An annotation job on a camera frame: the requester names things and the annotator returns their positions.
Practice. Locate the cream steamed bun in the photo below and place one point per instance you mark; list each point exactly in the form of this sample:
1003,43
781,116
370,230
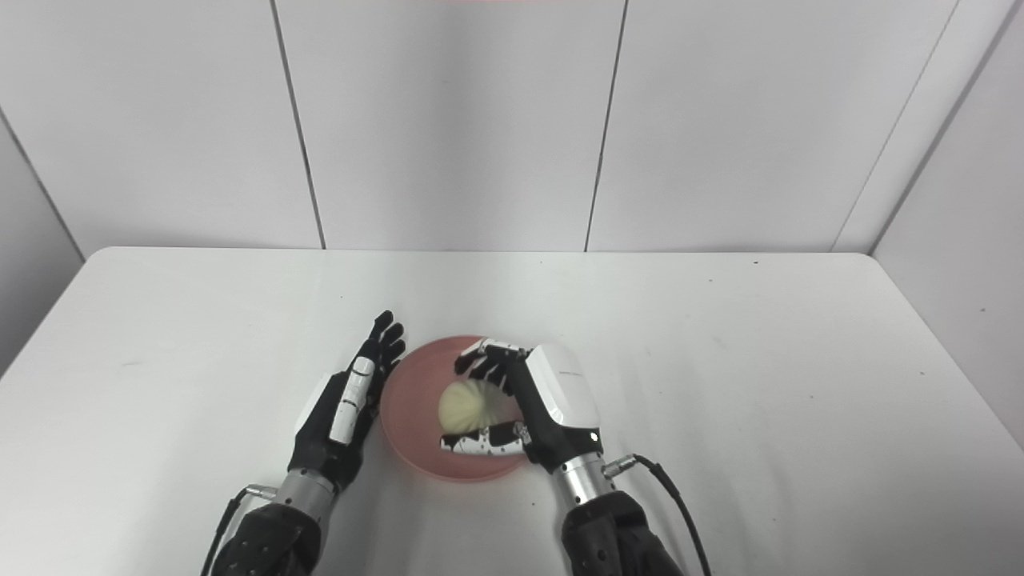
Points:
472,406

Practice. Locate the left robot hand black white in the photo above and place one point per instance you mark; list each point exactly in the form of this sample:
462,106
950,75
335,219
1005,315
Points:
344,416

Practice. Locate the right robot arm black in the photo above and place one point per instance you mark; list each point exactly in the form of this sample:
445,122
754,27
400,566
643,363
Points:
608,520

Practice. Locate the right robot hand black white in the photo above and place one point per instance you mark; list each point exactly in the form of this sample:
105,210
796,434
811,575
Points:
544,408

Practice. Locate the pink round plate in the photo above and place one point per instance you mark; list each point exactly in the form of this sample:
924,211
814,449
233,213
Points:
412,432

